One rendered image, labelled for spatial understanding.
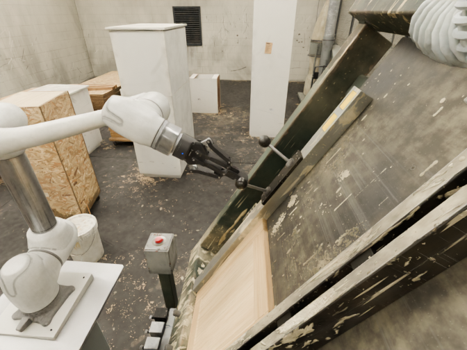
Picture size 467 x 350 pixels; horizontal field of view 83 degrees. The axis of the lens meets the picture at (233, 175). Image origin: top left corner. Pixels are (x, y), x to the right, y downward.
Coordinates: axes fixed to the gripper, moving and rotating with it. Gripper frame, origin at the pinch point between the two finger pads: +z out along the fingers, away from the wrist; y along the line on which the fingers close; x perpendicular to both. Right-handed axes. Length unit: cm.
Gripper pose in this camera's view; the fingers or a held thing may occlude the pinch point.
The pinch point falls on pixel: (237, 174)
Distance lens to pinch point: 80.9
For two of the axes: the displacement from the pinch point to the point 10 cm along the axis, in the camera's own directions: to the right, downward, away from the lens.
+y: -5.0, 7.2, 4.8
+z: 8.6, 4.5, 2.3
